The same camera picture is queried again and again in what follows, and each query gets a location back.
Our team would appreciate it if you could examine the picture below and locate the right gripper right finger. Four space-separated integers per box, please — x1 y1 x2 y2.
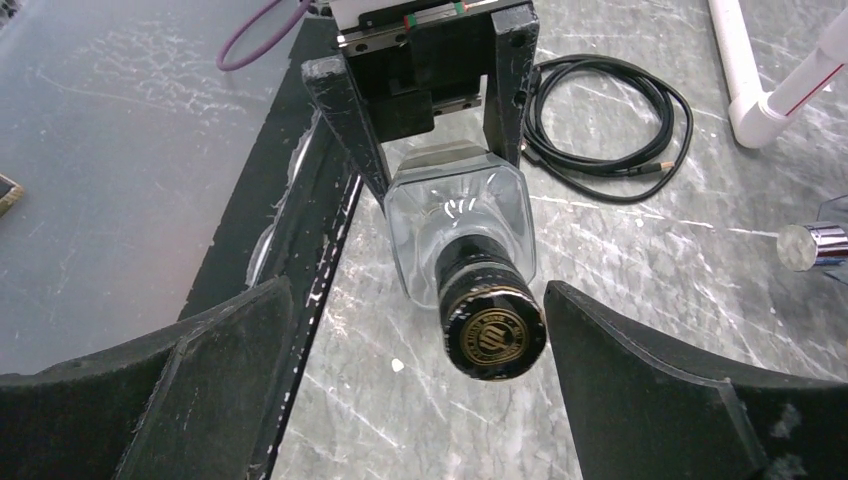
544 281 847 479

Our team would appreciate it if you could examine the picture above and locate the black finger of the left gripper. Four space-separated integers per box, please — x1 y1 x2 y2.
483 5 539 166
301 55 391 206

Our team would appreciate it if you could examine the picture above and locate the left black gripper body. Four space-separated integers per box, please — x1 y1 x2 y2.
334 1 501 143

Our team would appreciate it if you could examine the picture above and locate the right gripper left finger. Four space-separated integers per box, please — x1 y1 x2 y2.
1 279 293 479

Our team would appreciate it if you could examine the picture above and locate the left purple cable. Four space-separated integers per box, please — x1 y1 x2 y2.
216 0 313 73

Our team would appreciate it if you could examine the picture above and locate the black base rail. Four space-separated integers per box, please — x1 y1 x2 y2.
178 16 366 480

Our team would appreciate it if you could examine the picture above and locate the coiled black cable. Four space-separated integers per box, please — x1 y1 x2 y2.
519 54 695 204

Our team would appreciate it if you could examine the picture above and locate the white pvc pipe frame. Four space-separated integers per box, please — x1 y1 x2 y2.
707 1 847 149

